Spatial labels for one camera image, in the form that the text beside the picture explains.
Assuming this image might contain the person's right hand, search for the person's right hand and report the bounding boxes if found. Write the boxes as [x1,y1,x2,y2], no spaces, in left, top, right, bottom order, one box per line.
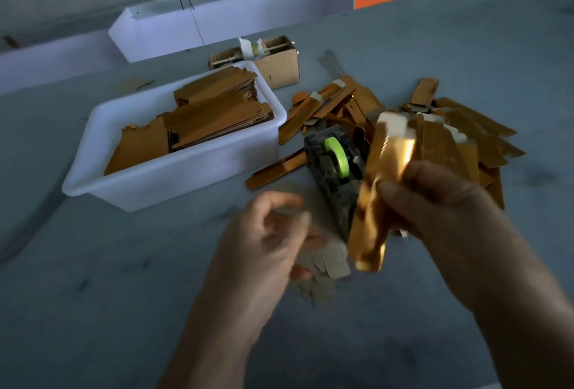
[377,160,541,314]

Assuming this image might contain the pile of beige blanks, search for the pile of beige blanks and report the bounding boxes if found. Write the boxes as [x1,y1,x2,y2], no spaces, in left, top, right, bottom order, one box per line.
[287,200,353,309]

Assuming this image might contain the small cardboard box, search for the small cardboard box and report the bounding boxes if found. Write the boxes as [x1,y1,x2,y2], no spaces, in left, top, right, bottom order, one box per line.
[208,35,301,90]

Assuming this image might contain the green tape roll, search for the green tape roll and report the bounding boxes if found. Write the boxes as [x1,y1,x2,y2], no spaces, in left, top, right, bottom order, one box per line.
[323,135,350,179]

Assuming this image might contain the long white tray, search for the long white tray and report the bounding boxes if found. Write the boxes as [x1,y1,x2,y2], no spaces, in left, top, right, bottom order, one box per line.
[0,30,125,94]
[108,0,356,63]

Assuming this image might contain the white plastic bin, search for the white plastic bin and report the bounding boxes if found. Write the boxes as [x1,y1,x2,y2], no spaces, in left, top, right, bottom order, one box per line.
[62,60,288,213]

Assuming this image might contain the black tape dispenser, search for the black tape dispenser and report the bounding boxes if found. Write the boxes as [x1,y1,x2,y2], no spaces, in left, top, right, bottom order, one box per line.
[303,126,369,242]

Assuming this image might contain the pile of gold boxes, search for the pile of gold boxes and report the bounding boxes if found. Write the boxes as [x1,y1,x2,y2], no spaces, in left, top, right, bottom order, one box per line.
[278,74,527,210]

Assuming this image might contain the person's left forearm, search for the person's left forearm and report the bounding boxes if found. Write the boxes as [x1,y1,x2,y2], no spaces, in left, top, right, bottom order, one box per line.
[160,305,270,389]

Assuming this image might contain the person's right forearm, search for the person's right forearm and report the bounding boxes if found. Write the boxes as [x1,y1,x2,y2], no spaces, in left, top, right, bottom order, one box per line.
[466,263,574,389]

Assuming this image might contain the person's left hand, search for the person's left hand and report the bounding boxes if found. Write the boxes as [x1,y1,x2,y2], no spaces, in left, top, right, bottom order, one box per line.
[213,191,328,332]

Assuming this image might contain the gold cartons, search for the gold cartons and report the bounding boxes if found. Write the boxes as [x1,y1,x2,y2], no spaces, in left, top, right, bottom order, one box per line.
[104,65,274,176]

